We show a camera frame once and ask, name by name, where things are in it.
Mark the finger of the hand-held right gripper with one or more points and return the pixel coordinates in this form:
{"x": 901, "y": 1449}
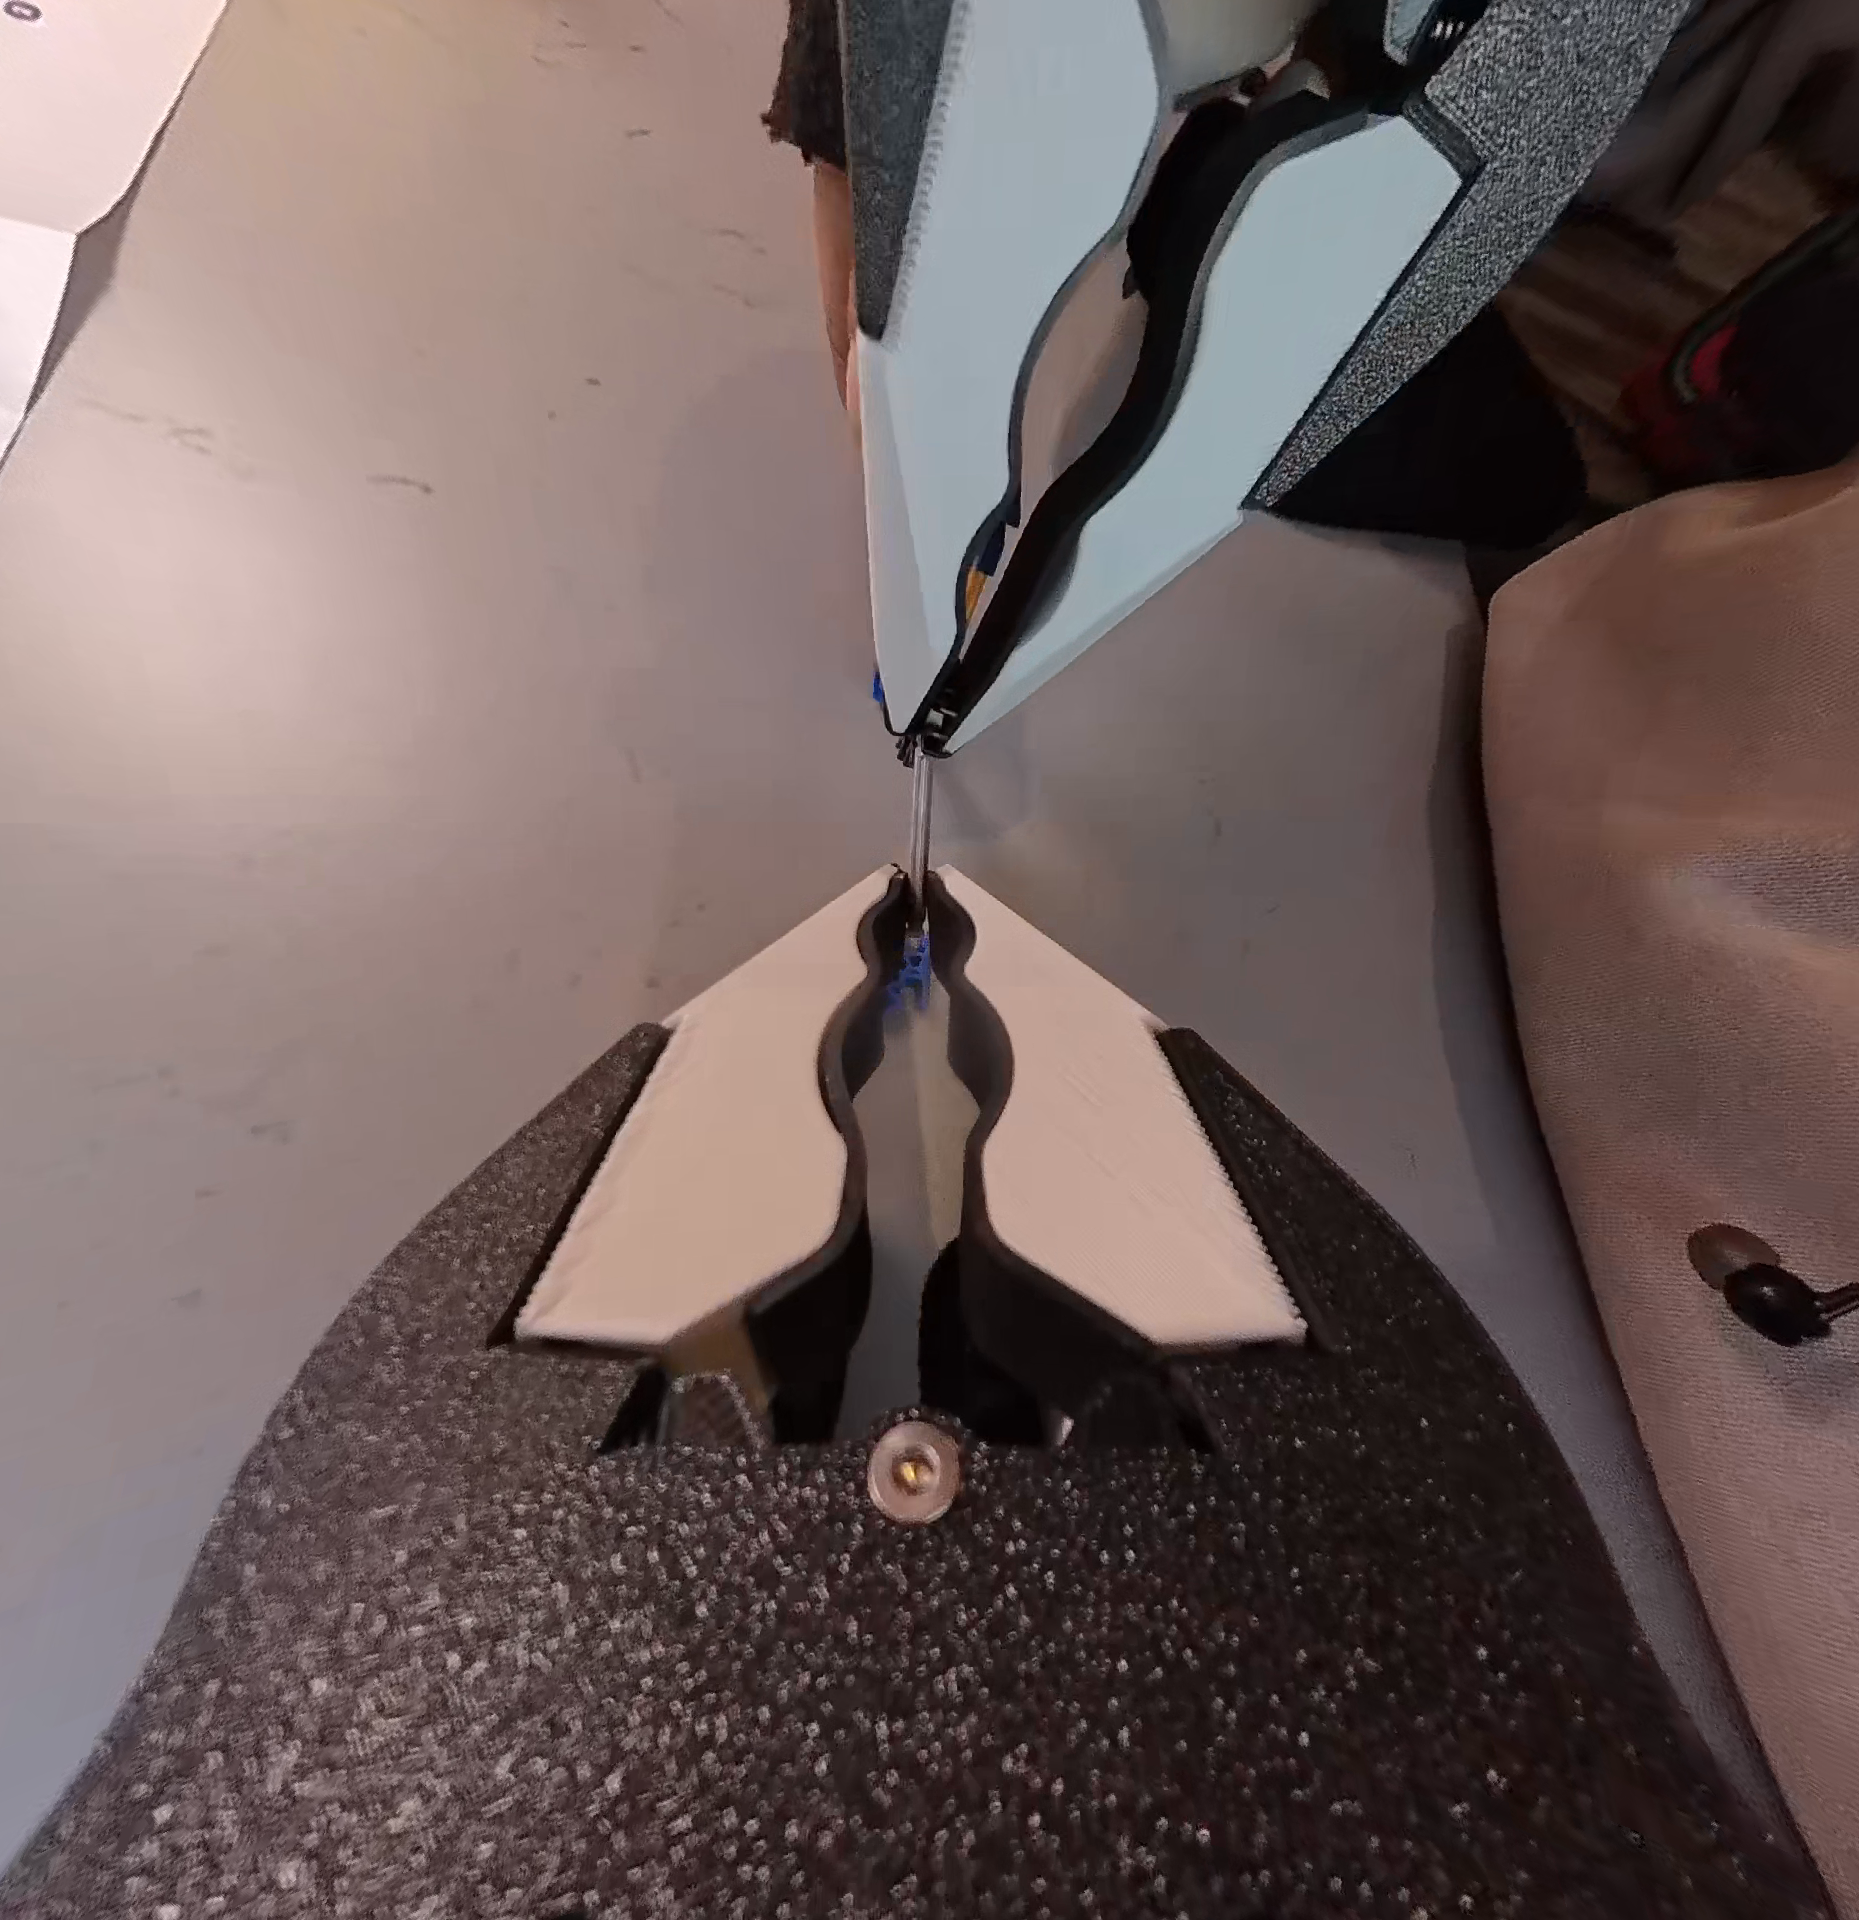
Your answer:
{"x": 993, "y": 297}
{"x": 1286, "y": 326}

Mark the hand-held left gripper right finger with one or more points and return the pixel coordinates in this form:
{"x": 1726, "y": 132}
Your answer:
{"x": 1121, "y": 1188}

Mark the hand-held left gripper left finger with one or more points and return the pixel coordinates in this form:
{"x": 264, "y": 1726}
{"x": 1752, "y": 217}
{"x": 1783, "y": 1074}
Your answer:
{"x": 690, "y": 1188}

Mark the blue yellow toy rod model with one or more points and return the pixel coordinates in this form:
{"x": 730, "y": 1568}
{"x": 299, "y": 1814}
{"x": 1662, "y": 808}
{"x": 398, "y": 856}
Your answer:
{"x": 977, "y": 566}

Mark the blue toy connector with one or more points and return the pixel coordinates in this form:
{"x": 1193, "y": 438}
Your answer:
{"x": 913, "y": 969}

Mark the white instruction sheet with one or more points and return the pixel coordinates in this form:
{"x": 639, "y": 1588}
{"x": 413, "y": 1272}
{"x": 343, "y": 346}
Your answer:
{"x": 60, "y": 92}

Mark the person's right forearm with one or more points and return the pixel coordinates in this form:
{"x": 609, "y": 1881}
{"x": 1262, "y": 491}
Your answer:
{"x": 1694, "y": 152}

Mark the grey desk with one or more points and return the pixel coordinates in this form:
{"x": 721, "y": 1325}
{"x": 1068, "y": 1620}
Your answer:
{"x": 415, "y": 603}

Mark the person's right hand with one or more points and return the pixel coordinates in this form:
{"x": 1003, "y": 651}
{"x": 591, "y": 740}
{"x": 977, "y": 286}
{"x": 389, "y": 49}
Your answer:
{"x": 829, "y": 269}

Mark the small black earbud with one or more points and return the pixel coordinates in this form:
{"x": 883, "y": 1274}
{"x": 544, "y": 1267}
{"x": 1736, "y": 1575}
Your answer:
{"x": 1758, "y": 1288}

